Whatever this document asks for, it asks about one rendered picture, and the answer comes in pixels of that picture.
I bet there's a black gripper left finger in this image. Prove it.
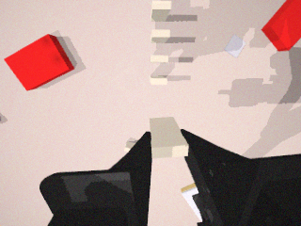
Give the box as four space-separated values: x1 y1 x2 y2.
40 131 152 226

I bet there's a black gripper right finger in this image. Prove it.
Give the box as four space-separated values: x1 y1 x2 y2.
181 129 301 226

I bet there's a cream domino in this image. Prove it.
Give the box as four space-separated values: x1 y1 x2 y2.
150 117 189 159
124 141 135 152
150 76 167 85
150 29 170 43
150 1 171 22
150 55 168 62

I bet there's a red rectangular block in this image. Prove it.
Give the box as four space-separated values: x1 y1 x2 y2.
262 0 301 51
5 34 74 90

